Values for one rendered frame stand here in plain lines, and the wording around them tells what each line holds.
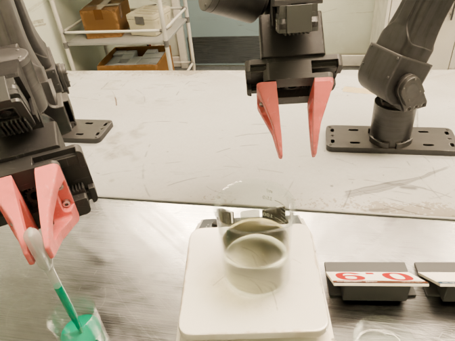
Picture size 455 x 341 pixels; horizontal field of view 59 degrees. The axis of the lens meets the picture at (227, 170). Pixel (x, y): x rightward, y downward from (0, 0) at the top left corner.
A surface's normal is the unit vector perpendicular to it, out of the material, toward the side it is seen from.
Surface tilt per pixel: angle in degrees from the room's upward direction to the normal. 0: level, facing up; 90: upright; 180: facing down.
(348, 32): 90
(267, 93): 62
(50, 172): 23
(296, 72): 40
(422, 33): 79
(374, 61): 66
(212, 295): 0
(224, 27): 90
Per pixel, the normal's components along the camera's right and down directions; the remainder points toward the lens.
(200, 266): -0.08, -0.81
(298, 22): -0.04, 0.39
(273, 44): -0.07, -0.22
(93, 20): -0.04, 0.61
